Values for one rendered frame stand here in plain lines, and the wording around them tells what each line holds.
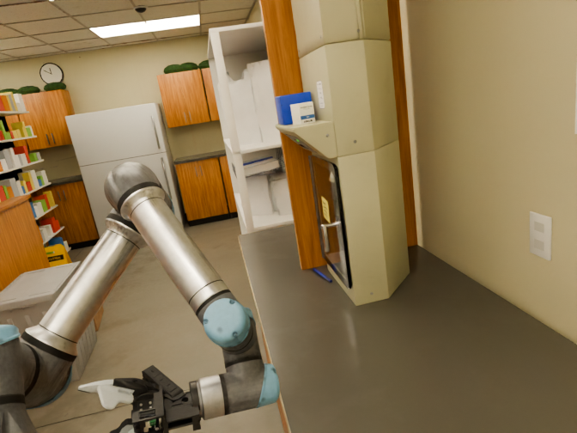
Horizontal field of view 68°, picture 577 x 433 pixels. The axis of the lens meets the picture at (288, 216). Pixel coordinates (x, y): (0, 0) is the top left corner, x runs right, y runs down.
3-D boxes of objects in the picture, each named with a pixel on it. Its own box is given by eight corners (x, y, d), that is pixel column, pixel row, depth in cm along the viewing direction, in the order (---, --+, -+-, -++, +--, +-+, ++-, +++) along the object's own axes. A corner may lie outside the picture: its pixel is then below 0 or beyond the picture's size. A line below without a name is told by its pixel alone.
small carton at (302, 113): (306, 122, 131) (304, 102, 129) (315, 122, 126) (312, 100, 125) (293, 125, 129) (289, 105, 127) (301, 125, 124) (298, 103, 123)
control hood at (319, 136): (311, 148, 151) (306, 118, 148) (337, 157, 120) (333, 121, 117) (279, 153, 149) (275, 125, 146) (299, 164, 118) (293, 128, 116)
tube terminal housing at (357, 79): (388, 255, 167) (368, 48, 146) (430, 289, 136) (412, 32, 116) (327, 269, 163) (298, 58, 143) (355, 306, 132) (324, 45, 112)
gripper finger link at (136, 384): (118, 378, 74) (162, 391, 78) (118, 372, 76) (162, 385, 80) (103, 398, 75) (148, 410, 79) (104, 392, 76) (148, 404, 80)
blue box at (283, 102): (307, 119, 144) (303, 92, 142) (314, 120, 135) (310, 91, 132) (278, 125, 143) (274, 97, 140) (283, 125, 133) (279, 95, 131)
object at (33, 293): (94, 299, 330) (81, 259, 321) (69, 338, 273) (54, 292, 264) (37, 311, 324) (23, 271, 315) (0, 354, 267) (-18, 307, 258)
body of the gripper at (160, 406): (127, 422, 71) (200, 405, 75) (128, 385, 78) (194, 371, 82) (133, 454, 74) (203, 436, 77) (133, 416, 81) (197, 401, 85)
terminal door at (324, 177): (325, 258, 161) (311, 154, 150) (351, 290, 132) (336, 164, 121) (324, 259, 161) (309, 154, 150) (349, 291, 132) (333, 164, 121)
